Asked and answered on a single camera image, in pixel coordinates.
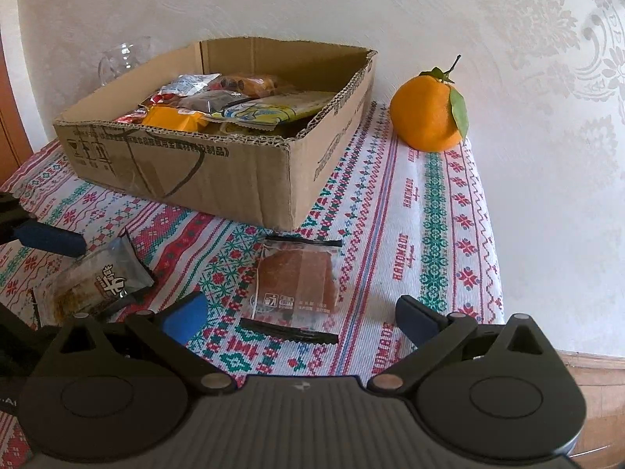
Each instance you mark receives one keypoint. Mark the open cardboard box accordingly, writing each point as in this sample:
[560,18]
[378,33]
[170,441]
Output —
[270,179]

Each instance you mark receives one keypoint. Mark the dark clear jerky packet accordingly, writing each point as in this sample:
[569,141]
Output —
[99,284]

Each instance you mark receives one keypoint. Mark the orange with green leaf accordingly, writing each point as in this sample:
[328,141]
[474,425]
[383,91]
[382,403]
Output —
[428,112]

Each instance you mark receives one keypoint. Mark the clear packet with red tab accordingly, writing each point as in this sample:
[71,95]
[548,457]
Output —
[187,85]

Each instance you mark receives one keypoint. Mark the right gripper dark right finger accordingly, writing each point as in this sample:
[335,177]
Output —
[420,324]

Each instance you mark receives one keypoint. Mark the brown wooden door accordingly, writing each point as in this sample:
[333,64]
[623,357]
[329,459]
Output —
[15,148]

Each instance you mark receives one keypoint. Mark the clear glass mug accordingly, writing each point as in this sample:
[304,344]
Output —
[123,58]

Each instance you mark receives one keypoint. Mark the reddish-brown dried meat packet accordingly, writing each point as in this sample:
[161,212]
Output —
[295,292]

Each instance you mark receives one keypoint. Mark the patterned woven tablecloth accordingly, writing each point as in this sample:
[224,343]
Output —
[408,223]

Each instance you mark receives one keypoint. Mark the small bread roll packet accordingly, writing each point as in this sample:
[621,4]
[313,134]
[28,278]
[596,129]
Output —
[254,86]

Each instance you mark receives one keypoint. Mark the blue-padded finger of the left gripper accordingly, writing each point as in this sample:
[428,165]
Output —
[39,236]

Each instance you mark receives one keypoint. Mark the orange snack pack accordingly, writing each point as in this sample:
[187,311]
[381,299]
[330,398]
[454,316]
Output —
[177,119]

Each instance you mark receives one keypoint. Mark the yellow fish strip snack bag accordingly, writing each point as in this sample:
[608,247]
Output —
[266,113]

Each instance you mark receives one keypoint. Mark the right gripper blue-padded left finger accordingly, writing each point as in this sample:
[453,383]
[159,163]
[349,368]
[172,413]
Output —
[180,321]

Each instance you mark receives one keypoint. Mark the small dark jerky packet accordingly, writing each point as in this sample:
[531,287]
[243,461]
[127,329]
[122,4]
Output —
[212,101]

